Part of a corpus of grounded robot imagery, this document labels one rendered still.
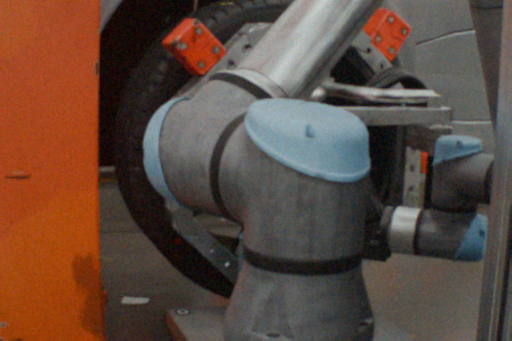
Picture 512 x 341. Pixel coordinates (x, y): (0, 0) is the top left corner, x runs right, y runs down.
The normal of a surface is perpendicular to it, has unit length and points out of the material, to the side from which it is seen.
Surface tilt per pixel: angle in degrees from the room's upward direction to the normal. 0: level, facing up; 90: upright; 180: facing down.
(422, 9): 90
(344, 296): 73
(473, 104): 90
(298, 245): 90
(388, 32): 90
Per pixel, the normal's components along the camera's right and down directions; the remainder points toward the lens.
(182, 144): -0.65, -0.30
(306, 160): -0.07, 0.12
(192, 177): -0.72, 0.21
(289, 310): -0.19, -0.15
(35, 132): 0.36, 0.17
